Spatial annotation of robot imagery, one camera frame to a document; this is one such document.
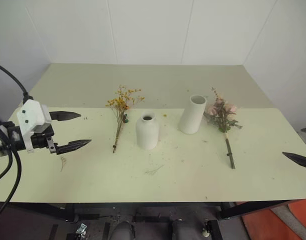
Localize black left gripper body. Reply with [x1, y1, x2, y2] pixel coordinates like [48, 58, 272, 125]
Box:
[30, 123, 60, 155]

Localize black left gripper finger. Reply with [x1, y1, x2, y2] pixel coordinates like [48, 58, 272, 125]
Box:
[49, 110, 82, 123]
[56, 139, 92, 156]

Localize white bottle-shaped vase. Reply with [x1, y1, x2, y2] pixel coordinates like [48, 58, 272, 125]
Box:
[135, 111, 161, 151]

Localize white cylinder vase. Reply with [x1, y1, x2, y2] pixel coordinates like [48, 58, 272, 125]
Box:
[177, 94, 207, 135]

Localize yellow dried flower bunch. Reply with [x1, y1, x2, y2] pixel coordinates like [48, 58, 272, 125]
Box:
[104, 84, 146, 154]

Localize orange floor mat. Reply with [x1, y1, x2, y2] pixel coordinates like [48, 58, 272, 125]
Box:
[239, 198, 306, 240]

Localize silver caster wheel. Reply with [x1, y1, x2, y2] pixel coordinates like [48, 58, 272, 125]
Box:
[76, 223, 88, 236]

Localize pink rose bouquet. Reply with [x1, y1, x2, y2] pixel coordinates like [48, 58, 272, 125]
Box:
[203, 87, 243, 170]

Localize dark grey rounded shape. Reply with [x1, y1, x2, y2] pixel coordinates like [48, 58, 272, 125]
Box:
[109, 220, 134, 240]

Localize white caster wheel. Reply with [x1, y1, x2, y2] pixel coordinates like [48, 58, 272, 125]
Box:
[201, 221, 212, 238]

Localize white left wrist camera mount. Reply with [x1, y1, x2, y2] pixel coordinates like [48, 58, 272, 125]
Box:
[16, 99, 53, 154]

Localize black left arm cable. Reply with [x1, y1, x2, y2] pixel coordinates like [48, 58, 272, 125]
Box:
[0, 119, 23, 221]

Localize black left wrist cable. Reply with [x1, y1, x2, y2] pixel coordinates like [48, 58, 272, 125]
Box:
[0, 60, 34, 102]

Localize black table frame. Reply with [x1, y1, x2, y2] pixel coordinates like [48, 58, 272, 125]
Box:
[0, 199, 298, 240]

